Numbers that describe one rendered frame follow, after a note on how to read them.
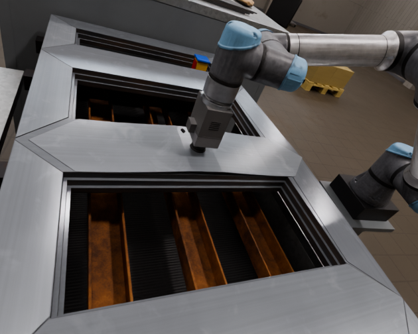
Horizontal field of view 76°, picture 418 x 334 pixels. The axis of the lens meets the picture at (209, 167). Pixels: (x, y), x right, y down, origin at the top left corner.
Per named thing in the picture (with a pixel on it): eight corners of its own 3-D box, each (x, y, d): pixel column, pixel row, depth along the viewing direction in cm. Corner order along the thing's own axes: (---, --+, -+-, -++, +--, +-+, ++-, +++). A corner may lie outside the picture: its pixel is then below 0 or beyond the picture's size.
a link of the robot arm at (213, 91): (213, 84, 54) (204, 66, 60) (206, 103, 57) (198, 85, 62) (245, 91, 57) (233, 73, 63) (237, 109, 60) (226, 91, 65)
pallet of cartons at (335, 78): (269, 55, 528) (280, 31, 500) (306, 66, 562) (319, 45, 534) (298, 88, 432) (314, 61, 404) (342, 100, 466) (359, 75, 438)
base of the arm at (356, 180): (366, 178, 115) (382, 162, 109) (393, 206, 106) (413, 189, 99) (342, 179, 109) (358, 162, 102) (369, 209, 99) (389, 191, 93)
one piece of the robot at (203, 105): (191, 71, 60) (174, 130, 70) (200, 91, 54) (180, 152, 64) (229, 80, 64) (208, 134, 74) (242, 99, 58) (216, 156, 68)
